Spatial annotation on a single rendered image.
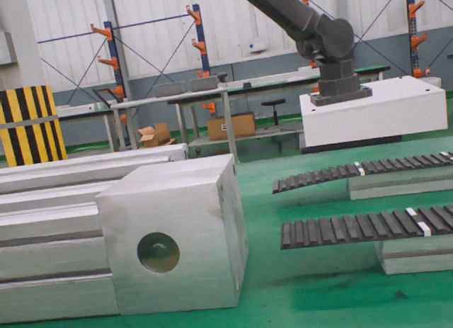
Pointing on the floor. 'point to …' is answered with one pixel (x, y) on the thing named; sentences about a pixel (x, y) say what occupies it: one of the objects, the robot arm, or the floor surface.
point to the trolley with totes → (199, 86)
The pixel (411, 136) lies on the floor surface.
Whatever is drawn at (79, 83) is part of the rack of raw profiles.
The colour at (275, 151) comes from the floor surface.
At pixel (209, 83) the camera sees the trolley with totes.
